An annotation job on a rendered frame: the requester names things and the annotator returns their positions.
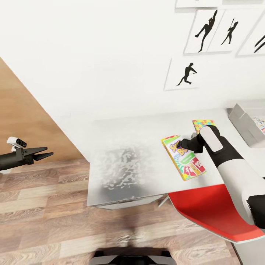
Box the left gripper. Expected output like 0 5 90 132
0 147 53 170

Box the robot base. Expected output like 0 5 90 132
88 251 177 265

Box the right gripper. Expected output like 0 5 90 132
177 138 203 153

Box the board game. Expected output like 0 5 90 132
253 116 265 133
161 135 206 181

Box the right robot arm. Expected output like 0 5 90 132
177 126 265 234

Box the jigsaw puzzle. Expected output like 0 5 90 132
193 120 215 134

